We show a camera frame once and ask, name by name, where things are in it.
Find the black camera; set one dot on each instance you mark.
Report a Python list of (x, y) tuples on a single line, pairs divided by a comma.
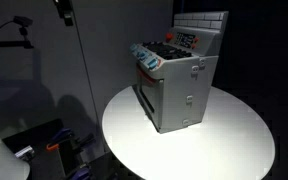
[(22, 21)]

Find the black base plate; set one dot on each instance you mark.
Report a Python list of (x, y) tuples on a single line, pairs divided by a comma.
[(40, 140)]

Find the blue orange spring clamp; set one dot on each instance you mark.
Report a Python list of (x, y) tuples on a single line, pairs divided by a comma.
[(60, 136)]

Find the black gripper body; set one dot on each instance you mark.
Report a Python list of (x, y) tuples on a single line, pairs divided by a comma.
[(61, 6)]

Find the black stove keypad panel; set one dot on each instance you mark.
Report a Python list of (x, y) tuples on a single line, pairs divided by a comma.
[(185, 40)]

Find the gray toy stove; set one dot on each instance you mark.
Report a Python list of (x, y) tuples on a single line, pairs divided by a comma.
[(180, 96)]

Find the large red stove knob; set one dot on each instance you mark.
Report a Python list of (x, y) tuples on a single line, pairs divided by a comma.
[(169, 36)]

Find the black burner grate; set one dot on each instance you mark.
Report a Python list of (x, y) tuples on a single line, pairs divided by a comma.
[(165, 50)]

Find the small red stove button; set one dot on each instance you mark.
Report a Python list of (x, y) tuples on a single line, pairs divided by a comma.
[(193, 46), (196, 40)]

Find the silver metal bracket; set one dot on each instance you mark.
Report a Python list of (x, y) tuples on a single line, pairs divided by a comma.
[(24, 152)]

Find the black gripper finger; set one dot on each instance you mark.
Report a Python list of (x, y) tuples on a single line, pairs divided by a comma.
[(68, 18)]

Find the blue stove knob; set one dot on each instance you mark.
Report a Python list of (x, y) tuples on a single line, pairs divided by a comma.
[(152, 63), (142, 55), (133, 48)]

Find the gray oven door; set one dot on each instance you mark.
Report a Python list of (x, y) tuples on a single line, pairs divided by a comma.
[(150, 98)]

